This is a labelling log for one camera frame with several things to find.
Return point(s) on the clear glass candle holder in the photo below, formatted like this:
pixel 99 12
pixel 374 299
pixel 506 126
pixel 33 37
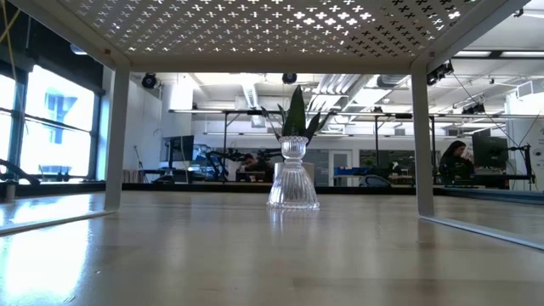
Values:
pixel 293 187

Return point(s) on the person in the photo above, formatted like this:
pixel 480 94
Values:
pixel 251 163
pixel 455 163

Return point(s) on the green succulent plant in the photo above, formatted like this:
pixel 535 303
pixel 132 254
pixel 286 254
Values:
pixel 296 115

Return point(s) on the black ceiling spotlight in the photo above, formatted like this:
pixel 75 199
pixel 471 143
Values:
pixel 289 77
pixel 440 72
pixel 149 81

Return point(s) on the white perforated metal shelf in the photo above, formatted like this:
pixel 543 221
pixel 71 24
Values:
pixel 272 64

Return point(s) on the black computer monitor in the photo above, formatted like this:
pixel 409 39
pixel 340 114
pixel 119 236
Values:
pixel 489 151
pixel 180 146

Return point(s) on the large window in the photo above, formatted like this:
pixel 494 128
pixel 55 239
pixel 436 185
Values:
pixel 55 140

